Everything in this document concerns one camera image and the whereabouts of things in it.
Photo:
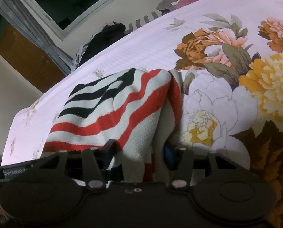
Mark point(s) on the black clothes pile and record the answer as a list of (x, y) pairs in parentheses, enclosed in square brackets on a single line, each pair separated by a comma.
[(108, 36)]

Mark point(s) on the brown wooden door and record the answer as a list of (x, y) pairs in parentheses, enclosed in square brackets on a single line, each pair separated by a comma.
[(27, 59)]

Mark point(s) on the left grey curtain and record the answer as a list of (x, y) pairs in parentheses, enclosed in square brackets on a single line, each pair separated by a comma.
[(21, 19)]

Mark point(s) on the floral pink bed sheet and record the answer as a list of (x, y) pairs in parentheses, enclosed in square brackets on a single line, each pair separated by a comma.
[(229, 54)]

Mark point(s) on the striped white red black shirt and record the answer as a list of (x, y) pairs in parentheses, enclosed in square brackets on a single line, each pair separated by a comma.
[(138, 110)]

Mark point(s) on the grey striped mattress sheet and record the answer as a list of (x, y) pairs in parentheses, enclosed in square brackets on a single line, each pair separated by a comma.
[(142, 21)]

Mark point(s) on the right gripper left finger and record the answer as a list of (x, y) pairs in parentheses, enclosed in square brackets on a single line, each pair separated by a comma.
[(95, 163)]

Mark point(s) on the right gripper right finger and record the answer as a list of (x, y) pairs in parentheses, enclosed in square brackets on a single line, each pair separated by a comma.
[(179, 162)]

